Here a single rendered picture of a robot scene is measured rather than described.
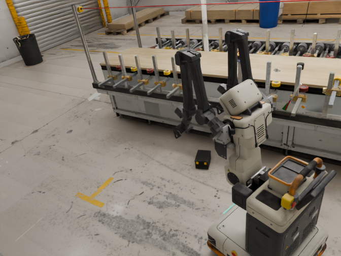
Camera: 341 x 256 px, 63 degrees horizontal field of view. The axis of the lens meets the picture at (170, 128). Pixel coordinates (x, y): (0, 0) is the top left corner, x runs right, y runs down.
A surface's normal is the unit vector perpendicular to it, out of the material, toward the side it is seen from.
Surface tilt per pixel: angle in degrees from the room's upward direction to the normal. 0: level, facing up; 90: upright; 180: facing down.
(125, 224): 0
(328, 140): 90
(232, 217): 0
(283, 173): 0
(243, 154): 90
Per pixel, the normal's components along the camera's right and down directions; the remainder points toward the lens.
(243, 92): 0.39, -0.32
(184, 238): -0.13, -0.83
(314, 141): -0.51, 0.51
